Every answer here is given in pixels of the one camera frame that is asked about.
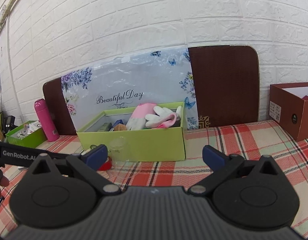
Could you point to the pink white glove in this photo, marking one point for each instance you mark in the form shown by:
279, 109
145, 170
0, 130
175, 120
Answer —
137, 120
163, 117

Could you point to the green tray box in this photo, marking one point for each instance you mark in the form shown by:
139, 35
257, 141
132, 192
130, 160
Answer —
29, 134

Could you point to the floral plastic bag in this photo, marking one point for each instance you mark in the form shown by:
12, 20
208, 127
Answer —
161, 76

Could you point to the clear plastic cup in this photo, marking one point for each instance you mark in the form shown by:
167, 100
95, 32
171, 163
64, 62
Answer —
123, 164

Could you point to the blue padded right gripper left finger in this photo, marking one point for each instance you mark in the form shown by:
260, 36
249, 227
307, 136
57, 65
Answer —
95, 156

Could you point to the golden orange box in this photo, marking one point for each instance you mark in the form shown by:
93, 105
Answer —
120, 127

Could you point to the brown headboard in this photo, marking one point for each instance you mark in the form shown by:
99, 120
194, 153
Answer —
226, 82

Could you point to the blue box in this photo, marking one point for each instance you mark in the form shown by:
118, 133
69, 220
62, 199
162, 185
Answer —
120, 121

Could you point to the pink thermos bottle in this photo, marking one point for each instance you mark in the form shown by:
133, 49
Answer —
46, 121

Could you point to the dark green box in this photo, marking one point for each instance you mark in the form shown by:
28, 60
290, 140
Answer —
107, 126

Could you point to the light green storage box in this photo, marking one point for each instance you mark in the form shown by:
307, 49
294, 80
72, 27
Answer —
163, 144

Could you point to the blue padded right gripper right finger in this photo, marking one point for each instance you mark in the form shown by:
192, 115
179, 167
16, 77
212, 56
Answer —
213, 158

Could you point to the brown cardboard box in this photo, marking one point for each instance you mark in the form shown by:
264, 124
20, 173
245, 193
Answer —
288, 106

